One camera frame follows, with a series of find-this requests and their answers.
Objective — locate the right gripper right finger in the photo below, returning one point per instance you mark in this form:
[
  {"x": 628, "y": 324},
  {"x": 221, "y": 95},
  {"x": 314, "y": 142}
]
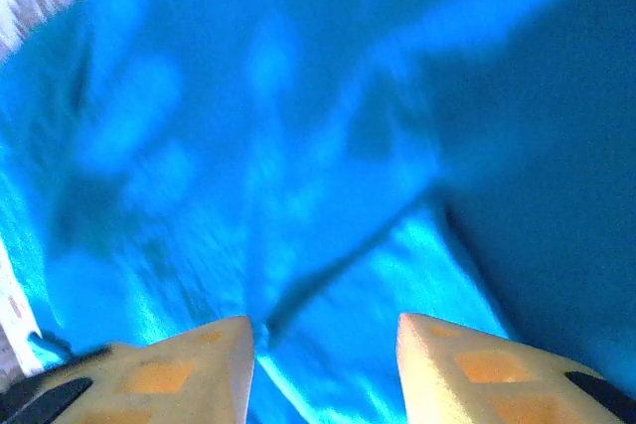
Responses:
[{"x": 487, "y": 384}]

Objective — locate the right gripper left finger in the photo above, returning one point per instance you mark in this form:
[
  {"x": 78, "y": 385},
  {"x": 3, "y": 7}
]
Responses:
[{"x": 149, "y": 379}]

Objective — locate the blue t-shirt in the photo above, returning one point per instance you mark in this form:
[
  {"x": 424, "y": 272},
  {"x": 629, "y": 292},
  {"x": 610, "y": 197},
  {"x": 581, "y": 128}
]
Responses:
[{"x": 298, "y": 146}]

